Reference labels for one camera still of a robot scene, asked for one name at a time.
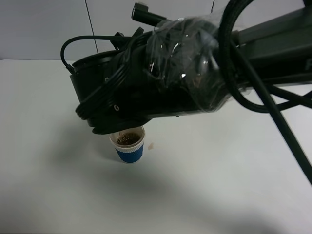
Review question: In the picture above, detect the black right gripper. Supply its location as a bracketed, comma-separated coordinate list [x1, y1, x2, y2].
[70, 50, 180, 135]

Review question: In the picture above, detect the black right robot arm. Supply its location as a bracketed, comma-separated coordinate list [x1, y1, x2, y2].
[71, 8, 312, 135]

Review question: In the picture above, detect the blue sleeved clear cup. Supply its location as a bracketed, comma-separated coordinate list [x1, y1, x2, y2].
[109, 126, 146, 163]

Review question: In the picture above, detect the brown drink spill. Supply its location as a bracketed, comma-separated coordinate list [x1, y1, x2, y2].
[148, 143, 154, 150]

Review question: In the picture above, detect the black camera cable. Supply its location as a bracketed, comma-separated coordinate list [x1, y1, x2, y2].
[218, 0, 312, 186]

